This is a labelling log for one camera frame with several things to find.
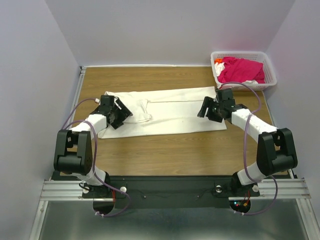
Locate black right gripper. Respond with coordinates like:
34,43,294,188
196,96,224,123

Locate white t shirt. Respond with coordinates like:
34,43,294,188
98,86,227,139

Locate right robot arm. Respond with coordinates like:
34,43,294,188
197,88,298,195

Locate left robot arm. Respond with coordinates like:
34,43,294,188
53,95,133,197

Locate white garment in basket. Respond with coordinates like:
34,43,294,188
214,62,225,77

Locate magenta t shirt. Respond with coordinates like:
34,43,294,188
217,56,265,84

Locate orange garment in basket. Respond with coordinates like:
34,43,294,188
214,58,223,64

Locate white plastic laundry basket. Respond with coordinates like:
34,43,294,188
210,51,277,91

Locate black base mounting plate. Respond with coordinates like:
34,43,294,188
79,175,260,210

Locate aluminium right table rail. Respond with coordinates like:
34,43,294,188
263,87,298,173

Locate aluminium table rail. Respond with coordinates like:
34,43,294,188
49,66,87,181
263,87,298,173

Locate aluminium left table rail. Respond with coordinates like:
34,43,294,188
49,66,87,181

